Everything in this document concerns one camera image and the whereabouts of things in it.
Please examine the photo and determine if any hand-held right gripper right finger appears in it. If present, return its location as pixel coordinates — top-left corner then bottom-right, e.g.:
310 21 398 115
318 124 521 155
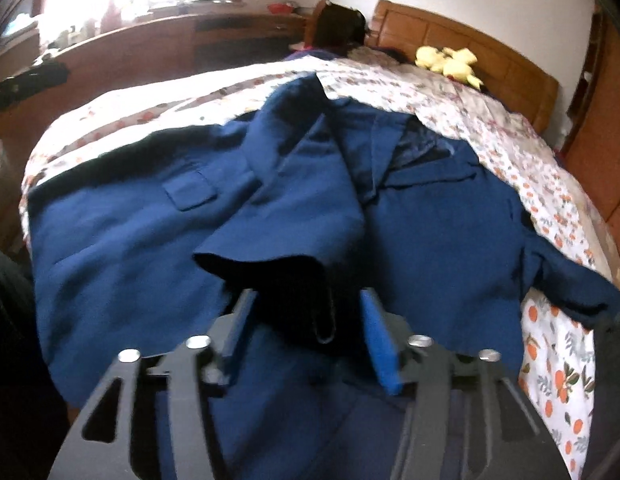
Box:
359 287 573 480

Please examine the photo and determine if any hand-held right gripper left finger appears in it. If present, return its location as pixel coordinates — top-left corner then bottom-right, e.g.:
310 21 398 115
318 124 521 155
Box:
49 289 261 480

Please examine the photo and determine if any dark blue coat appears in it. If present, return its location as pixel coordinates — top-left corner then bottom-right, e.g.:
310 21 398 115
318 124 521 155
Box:
26 72 620 480

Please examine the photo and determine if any dark cloth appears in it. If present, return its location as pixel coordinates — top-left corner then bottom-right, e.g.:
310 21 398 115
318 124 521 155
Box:
580 310 620 480

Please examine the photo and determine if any orange floral bed sheet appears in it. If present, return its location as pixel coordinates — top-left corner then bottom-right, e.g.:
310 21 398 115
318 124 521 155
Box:
17 55 620 480

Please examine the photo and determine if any yellow plush toy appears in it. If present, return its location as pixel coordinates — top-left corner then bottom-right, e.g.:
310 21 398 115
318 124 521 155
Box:
414 45 483 88

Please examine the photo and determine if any wooden wardrobe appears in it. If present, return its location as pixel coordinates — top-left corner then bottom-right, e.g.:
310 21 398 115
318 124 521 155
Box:
560 7 620 281

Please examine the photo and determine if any wooden bed headboard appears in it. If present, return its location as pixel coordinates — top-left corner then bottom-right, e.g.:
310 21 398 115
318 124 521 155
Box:
365 0 561 136

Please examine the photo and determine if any dark brown bag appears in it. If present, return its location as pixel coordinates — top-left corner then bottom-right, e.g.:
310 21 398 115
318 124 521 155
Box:
304 0 367 57

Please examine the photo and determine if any black cloth item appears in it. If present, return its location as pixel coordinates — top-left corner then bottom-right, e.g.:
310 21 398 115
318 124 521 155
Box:
0 61 71 113

